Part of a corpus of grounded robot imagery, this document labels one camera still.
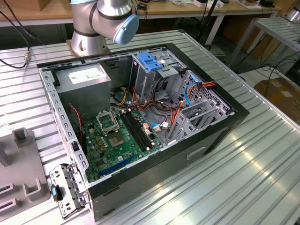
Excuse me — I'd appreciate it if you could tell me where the grey metal slot bracket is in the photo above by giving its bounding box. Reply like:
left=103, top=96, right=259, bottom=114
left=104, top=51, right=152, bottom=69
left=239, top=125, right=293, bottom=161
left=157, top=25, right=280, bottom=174
left=48, top=164, right=91, bottom=220

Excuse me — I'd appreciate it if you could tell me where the grey parts rack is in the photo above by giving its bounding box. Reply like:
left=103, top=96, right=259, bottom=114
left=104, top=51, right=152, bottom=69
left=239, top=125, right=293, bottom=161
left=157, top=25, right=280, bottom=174
left=0, top=127, right=52, bottom=213

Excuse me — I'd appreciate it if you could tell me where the silver metal drum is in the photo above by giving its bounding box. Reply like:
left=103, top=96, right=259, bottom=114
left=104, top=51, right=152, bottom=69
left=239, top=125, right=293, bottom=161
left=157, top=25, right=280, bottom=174
left=282, top=8, right=300, bottom=23

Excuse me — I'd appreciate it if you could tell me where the black cable with metal connector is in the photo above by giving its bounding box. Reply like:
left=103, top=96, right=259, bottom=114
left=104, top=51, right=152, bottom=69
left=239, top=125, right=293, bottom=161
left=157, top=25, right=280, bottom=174
left=0, top=10, right=45, bottom=69

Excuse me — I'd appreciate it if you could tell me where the yellow orange wire bundle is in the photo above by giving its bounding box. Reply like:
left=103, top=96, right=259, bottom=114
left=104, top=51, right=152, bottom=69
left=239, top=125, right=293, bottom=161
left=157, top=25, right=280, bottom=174
left=116, top=90, right=130, bottom=106

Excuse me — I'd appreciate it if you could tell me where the metal socket cover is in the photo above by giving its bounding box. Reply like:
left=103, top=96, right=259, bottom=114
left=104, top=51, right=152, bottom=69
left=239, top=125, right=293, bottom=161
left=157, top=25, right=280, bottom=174
left=95, top=111, right=120, bottom=136

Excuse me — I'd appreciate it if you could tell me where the black latch with blue tab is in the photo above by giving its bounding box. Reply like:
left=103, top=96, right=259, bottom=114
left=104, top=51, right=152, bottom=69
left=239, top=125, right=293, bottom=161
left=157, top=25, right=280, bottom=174
left=51, top=184, right=64, bottom=202

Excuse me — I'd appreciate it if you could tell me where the brown cardboard box on desk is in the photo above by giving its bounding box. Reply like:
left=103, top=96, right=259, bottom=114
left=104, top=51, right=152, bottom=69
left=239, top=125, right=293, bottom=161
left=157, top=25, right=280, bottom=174
left=35, top=0, right=51, bottom=12

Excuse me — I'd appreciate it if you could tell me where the red black wire bundle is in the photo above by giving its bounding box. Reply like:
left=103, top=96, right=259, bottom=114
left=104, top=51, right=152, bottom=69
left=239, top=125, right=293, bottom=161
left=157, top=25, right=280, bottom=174
left=131, top=86, right=175, bottom=116

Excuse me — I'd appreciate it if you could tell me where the green motherboard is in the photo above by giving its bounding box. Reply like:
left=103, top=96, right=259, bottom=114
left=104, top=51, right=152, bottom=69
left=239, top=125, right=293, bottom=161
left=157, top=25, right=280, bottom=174
left=82, top=109, right=165, bottom=183

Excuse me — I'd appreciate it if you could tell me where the blue expansion slot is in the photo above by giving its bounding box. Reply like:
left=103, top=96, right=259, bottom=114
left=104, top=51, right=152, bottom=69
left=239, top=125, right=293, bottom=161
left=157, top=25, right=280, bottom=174
left=97, top=153, right=136, bottom=178

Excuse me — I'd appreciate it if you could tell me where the large brown cardboard box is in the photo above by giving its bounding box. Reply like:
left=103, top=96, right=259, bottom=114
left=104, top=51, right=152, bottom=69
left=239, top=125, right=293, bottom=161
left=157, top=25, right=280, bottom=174
left=254, top=78, right=300, bottom=118

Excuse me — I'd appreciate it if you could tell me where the grey metal drive cage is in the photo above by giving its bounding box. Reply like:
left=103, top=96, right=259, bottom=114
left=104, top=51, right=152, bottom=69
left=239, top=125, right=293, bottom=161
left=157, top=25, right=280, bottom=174
left=128, top=48, right=188, bottom=104

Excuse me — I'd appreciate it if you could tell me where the long wooden desk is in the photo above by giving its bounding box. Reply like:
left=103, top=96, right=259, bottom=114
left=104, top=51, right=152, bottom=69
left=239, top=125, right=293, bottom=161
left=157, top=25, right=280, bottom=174
left=0, top=0, right=283, bottom=45

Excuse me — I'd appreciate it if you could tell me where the black RAM slot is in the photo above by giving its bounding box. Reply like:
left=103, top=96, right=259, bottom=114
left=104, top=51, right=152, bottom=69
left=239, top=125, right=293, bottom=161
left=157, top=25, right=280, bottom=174
left=124, top=113, right=149, bottom=150
left=127, top=112, right=152, bottom=149
left=131, top=112, right=154, bottom=148
left=121, top=113, right=146, bottom=151

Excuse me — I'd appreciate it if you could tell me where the short blue wire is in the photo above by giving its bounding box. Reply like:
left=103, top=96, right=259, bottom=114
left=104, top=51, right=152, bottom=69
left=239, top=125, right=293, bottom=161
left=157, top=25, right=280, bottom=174
left=149, top=122, right=170, bottom=133

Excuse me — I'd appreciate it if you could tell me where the black open PC case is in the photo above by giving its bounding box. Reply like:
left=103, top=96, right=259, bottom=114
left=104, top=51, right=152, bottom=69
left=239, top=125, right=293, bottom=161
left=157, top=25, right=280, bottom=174
left=36, top=43, right=250, bottom=222

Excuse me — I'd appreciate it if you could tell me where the grey metal disk bay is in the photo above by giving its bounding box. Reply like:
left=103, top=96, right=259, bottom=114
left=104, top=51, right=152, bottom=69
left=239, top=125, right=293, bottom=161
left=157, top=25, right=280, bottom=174
left=164, top=70, right=236, bottom=145

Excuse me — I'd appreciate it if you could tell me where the grey power supply unit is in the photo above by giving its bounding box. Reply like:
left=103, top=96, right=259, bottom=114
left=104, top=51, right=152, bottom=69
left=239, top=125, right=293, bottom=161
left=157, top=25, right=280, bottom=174
left=54, top=63, right=112, bottom=120

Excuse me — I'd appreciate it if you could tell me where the orange power wire with connector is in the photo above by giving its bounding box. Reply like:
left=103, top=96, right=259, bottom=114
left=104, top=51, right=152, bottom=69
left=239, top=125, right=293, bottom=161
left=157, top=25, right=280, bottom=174
left=170, top=80, right=216, bottom=127

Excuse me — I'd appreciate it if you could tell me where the black case fan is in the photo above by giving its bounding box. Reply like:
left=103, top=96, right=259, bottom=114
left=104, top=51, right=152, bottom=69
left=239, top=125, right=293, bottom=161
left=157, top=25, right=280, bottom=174
left=67, top=105, right=85, bottom=152

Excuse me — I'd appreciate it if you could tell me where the blue data wire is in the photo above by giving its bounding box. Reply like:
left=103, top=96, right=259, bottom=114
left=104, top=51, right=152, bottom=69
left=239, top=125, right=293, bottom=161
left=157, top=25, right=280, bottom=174
left=184, top=75, right=202, bottom=107

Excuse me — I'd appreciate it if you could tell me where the blue plastic drive latch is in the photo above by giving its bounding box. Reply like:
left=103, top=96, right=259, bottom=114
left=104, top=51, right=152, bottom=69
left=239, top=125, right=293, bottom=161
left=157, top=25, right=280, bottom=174
left=136, top=52, right=165, bottom=72

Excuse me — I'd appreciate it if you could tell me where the CPU socket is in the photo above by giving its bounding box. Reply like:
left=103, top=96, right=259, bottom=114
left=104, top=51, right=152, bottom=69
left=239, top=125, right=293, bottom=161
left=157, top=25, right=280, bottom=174
left=106, top=131, right=127, bottom=149

